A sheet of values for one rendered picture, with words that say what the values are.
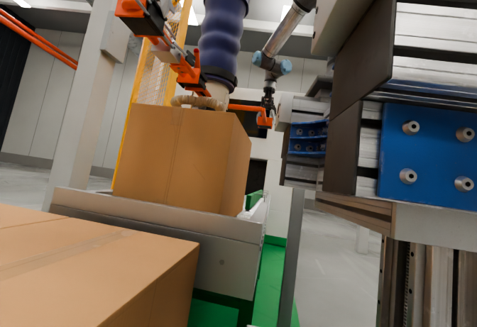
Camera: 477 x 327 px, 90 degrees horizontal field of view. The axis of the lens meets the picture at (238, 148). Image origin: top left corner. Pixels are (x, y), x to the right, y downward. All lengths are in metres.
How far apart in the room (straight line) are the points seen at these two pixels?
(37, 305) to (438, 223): 0.48
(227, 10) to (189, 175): 0.83
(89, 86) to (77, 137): 0.37
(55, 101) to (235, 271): 12.77
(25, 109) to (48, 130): 1.48
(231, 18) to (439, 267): 1.16
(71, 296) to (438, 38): 0.47
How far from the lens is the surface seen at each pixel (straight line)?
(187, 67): 0.85
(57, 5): 12.02
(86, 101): 1.95
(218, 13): 1.29
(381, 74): 0.23
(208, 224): 0.74
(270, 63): 1.36
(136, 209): 0.83
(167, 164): 0.87
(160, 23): 0.69
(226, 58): 1.18
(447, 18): 0.26
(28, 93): 14.19
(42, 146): 13.08
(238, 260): 0.74
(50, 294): 0.43
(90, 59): 2.06
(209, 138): 0.83
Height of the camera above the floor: 0.72
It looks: 7 degrees up
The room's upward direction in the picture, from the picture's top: 9 degrees clockwise
